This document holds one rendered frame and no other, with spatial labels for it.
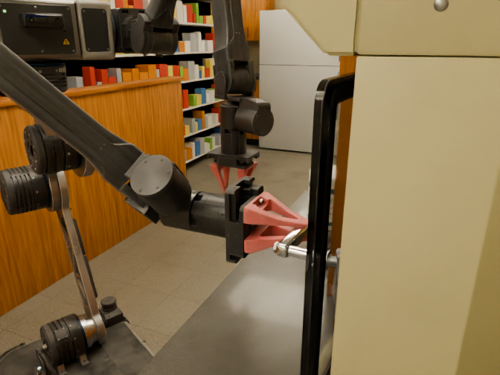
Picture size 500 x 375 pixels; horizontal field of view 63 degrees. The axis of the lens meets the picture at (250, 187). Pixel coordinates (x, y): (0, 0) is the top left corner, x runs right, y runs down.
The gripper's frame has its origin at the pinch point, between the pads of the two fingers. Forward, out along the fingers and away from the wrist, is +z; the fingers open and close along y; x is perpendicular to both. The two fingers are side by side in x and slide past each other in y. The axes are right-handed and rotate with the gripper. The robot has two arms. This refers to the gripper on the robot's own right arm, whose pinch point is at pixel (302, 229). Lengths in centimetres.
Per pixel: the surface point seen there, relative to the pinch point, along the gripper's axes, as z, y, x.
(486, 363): 20.4, -5.9, -8.8
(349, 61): -0.5, 19.2, 25.6
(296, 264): -10.8, -25.9, 34.9
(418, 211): 12.9, 9.0, -11.5
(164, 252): -148, -119, 170
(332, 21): 4.8, 23.5, -11.5
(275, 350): -5.5, -25.9, 6.8
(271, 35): -184, 32, 477
